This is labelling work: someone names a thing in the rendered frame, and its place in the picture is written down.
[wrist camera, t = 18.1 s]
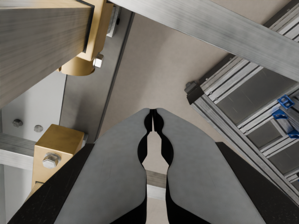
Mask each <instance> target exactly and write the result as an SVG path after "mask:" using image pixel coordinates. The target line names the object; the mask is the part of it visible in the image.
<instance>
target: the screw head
mask: <svg viewBox="0 0 299 224"><path fill-rule="evenodd" d="M60 161H61V157H60V156H59V155H58V154H57V153H54V152H48V153H46V154H45V156H44V159H43V161H42V162H43V165H44V167H46V168H49V169H52V168H54V167H56V166H57V164H58V163H60Z"/></svg>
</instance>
